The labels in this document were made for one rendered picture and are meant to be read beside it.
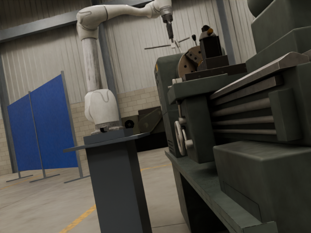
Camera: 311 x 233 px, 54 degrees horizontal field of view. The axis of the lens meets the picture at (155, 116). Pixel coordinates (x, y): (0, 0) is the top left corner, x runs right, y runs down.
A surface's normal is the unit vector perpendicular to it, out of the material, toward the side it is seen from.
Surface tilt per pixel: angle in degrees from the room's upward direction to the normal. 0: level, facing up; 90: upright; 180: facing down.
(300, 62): 90
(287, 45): 90
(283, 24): 90
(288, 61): 90
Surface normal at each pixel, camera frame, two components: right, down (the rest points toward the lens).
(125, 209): -0.14, -0.01
